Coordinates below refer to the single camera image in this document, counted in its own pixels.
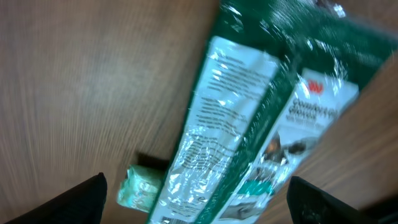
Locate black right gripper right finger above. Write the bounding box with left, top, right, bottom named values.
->
left=287, top=176, right=379, bottom=224

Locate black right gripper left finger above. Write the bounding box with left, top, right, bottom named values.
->
left=6, top=172, right=108, bottom=224

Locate light blue tissue packet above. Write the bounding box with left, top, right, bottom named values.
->
left=116, top=165, right=164, bottom=213

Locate green snack bag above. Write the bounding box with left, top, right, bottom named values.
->
left=148, top=1, right=397, bottom=223

